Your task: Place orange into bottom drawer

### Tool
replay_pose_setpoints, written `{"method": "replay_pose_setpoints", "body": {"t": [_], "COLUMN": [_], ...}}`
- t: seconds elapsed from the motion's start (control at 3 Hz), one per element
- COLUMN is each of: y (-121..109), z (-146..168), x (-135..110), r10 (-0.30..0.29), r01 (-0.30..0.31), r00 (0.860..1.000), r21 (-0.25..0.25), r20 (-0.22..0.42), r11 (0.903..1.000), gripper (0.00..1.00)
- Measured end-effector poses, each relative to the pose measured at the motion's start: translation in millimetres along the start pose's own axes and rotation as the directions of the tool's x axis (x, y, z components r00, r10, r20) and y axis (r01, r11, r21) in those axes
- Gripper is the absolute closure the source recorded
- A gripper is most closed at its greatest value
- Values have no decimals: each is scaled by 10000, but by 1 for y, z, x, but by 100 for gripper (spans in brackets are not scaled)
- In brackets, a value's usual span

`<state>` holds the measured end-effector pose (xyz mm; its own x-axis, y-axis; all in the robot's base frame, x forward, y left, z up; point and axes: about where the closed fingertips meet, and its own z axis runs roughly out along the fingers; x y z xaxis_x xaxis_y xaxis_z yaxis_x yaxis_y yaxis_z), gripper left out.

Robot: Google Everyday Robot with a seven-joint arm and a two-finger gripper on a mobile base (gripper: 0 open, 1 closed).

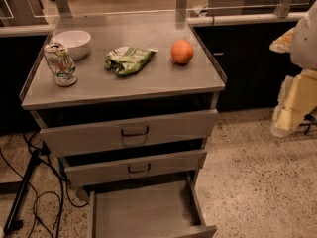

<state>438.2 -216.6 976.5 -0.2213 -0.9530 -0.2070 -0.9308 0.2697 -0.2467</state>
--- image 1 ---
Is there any black floor cable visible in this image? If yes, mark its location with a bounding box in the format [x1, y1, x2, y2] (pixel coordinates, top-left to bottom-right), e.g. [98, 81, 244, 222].
[0, 131, 89, 238]

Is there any crushed soda can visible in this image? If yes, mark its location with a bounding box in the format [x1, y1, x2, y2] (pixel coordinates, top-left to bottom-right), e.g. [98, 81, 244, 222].
[44, 42, 77, 87]

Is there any orange fruit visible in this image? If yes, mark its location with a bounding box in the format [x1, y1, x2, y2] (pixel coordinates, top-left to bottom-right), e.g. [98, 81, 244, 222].
[171, 40, 194, 64]

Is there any bottom drawer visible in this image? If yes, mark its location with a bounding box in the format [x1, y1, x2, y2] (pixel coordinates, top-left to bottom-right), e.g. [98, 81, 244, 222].
[87, 175, 216, 238]

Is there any green chip bag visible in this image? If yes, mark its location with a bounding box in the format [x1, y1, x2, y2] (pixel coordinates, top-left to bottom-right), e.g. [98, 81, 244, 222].
[104, 47, 158, 77]

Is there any wheeled cart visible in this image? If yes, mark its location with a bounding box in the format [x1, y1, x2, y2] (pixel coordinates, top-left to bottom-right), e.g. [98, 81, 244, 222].
[300, 114, 317, 135]

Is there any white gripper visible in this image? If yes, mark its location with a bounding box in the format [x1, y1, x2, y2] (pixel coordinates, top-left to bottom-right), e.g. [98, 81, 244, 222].
[269, 2, 317, 137]

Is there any white ceramic bowl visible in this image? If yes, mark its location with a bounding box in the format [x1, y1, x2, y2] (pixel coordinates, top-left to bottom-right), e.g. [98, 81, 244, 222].
[53, 30, 91, 60]

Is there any middle drawer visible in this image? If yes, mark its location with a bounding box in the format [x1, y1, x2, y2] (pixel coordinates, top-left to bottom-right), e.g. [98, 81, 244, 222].
[65, 150, 207, 186]

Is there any drawer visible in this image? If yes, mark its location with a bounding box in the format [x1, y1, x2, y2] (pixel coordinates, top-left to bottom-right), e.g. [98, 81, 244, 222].
[65, 150, 207, 186]
[40, 109, 218, 157]
[87, 175, 216, 238]

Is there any top drawer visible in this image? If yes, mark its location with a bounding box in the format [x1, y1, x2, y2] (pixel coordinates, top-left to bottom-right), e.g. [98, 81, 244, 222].
[40, 109, 218, 157]

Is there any grey metal drawer cabinet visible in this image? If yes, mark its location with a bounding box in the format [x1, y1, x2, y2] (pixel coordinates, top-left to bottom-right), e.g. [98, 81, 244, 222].
[18, 10, 228, 238]

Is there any black floor stand bar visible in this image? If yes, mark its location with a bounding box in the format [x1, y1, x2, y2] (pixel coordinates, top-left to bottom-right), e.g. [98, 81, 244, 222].
[3, 150, 40, 235]

